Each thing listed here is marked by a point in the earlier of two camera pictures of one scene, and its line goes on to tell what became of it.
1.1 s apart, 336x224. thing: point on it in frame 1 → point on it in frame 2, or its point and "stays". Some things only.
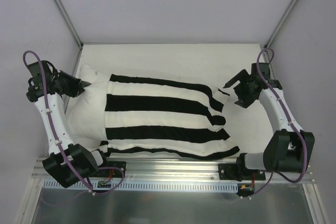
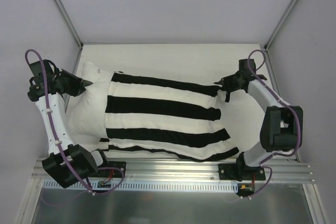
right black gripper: [243, 89] → [228, 83]
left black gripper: [72, 84] stays
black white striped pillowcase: [158, 117] stays
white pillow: [85, 112] stays
